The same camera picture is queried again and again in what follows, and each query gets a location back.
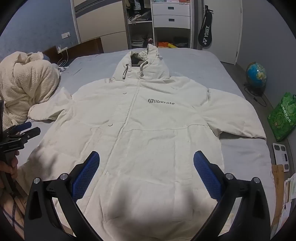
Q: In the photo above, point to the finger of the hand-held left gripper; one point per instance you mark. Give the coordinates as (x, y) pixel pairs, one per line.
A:
(22, 127)
(31, 134)

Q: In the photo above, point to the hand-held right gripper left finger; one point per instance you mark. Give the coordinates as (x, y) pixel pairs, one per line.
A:
(86, 176)

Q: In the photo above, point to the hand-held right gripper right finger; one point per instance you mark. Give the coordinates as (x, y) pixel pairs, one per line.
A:
(207, 176)

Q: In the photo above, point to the white hooded jacket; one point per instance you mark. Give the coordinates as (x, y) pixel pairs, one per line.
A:
(143, 129)

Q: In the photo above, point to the person's left hand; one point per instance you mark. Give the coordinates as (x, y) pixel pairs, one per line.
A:
(14, 166)

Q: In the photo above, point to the cream textured blanket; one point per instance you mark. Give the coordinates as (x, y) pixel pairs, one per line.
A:
(25, 81)

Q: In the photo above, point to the plaid cloth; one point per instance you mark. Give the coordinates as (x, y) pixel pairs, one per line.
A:
(11, 210)

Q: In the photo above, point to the wooden board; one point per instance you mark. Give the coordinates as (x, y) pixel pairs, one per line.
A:
(277, 197)

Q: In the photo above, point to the white bathroom scale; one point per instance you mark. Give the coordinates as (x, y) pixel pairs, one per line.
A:
(281, 157)

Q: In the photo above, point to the pile of papers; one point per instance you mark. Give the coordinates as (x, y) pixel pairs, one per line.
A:
(290, 197)

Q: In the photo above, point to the white power strip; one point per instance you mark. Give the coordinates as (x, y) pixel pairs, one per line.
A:
(62, 49)

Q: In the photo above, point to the green shopping bag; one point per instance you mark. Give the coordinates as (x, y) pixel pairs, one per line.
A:
(282, 115)

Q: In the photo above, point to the dark wooden headboard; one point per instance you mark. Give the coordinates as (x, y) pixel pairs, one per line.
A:
(85, 47)

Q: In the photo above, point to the blue globe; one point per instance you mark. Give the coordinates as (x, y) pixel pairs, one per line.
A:
(255, 75)

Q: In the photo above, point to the bed with grey sheet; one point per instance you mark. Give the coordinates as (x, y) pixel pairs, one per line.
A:
(196, 62)

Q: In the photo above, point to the cream wardrobe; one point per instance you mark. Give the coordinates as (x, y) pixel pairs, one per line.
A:
(101, 23)

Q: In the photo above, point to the yellow box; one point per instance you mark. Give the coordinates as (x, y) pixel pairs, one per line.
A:
(173, 45)

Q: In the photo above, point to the orange box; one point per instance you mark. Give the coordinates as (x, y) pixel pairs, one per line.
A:
(162, 44)

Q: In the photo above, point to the stack of books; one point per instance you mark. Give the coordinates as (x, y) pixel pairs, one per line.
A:
(137, 42)

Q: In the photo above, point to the black racket bag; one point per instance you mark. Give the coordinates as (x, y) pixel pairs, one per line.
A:
(204, 32)

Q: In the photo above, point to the white drawer cabinet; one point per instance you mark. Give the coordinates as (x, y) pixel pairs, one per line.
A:
(172, 32)

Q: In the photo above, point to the white door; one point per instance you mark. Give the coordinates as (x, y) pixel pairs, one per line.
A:
(225, 27)

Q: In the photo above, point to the open white shelf unit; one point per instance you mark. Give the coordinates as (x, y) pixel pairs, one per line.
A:
(138, 27)

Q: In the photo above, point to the white drawer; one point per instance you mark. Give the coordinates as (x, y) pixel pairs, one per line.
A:
(161, 22)
(161, 9)

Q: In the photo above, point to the white wall socket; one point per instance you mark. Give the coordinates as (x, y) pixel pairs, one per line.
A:
(65, 35)

